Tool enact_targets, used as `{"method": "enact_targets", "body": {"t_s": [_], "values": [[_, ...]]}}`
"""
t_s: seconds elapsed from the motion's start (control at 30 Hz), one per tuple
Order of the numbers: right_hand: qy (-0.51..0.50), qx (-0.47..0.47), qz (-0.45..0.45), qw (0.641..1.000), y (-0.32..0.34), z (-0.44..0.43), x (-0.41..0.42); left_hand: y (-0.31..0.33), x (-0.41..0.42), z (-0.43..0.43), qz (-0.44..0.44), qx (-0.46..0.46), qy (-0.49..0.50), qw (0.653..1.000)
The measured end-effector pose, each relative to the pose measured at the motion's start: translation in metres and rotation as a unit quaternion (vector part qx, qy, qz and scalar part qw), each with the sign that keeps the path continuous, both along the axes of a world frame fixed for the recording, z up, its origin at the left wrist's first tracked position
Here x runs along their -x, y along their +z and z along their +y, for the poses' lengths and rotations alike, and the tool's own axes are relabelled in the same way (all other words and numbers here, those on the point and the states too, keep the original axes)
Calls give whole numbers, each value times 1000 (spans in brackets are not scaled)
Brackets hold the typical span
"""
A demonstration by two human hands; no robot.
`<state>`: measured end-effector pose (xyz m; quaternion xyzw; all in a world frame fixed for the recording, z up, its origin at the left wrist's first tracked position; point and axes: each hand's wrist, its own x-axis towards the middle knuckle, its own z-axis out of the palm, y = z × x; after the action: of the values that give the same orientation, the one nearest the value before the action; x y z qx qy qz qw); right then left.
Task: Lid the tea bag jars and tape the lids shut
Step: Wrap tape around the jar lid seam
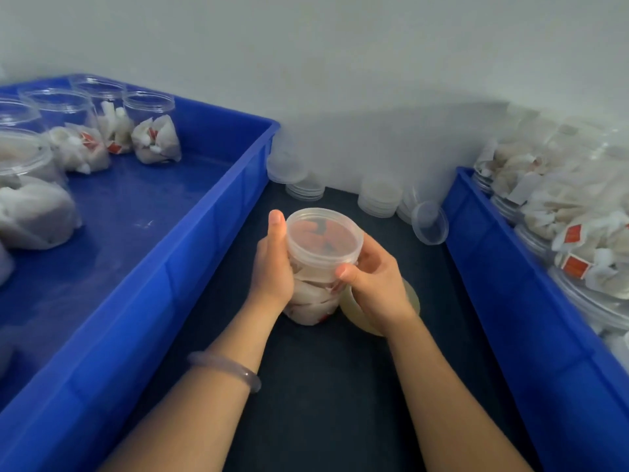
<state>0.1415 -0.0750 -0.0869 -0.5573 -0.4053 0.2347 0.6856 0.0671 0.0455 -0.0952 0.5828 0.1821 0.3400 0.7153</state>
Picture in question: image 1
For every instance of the person's right forearm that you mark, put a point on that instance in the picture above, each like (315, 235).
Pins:
(442, 398)

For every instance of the translucent screw lid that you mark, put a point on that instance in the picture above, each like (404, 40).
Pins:
(322, 238)

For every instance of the clear tape roll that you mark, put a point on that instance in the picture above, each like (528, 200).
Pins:
(413, 299)

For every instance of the translucent loose lid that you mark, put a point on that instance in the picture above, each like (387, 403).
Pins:
(285, 164)
(430, 223)

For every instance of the person's left thumb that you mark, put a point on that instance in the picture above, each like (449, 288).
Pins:
(277, 230)

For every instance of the person's left hand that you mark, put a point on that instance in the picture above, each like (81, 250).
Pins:
(270, 275)

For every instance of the translucent grey bangle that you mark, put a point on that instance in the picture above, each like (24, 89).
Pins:
(231, 364)

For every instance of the clear packet-filled jar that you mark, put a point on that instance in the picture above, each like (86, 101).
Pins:
(312, 289)

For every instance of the person's right hand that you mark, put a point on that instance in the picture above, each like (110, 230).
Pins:
(381, 289)

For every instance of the group of open filled jars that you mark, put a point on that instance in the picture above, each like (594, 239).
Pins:
(78, 147)

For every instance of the person's left forearm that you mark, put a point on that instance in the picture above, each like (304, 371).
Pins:
(211, 383)

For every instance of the stack of translucent lids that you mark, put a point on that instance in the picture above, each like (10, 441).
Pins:
(407, 206)
(379, 194)
(305, 189)

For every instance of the large blue plastic bin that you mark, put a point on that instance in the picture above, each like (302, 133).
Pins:
(147, 270)
(521, 329)

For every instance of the bundle of white packets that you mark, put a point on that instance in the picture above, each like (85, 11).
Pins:
(309, 295)

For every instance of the person's right thumb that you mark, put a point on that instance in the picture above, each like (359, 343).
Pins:
(350, 273)

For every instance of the heap of overfilled jars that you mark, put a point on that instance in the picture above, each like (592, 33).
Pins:
(575, 211)

